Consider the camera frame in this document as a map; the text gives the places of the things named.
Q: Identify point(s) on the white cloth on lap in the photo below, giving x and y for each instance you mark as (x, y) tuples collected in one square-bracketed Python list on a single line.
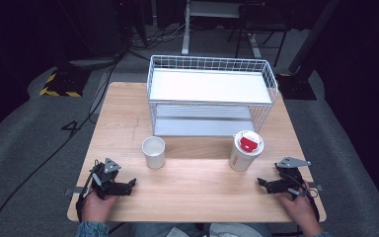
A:
[(225, 231)]

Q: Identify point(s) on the black yellow striped base plate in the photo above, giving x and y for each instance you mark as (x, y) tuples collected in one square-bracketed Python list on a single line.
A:
[(64, 82)]

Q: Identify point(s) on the grey tape strip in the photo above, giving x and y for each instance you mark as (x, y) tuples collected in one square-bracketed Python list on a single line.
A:
[(72, 191), (316, 186)]

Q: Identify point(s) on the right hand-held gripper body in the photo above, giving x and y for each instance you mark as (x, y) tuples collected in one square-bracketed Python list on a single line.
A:
[(289, 177)]

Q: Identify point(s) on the black chair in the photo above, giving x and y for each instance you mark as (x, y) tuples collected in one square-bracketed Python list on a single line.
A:
[(260, 23)]

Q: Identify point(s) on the black slanted pole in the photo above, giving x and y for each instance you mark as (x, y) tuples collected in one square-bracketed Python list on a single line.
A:
[(312, 36)]

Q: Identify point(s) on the black stand base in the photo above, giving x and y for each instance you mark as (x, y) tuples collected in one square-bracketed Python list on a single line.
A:
[(296, 87)]

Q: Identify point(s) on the white cup with red-tab lid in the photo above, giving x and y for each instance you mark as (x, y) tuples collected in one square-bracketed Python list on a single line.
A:
[(245, 153)]

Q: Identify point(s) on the person's left hand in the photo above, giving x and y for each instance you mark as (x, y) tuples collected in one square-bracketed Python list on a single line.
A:
[(97, 207)]

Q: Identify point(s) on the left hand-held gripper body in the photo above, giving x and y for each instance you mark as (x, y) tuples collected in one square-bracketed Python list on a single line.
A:
[(107, 179)]

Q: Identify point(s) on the white paper cup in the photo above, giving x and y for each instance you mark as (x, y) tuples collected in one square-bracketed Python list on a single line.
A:
[(153, 152)]

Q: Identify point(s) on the white desk frame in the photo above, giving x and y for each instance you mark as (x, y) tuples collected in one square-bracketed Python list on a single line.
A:
[(190, 13)]

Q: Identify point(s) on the person's right hand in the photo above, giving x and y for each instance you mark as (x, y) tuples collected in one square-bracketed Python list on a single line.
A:
[(301, 210)]

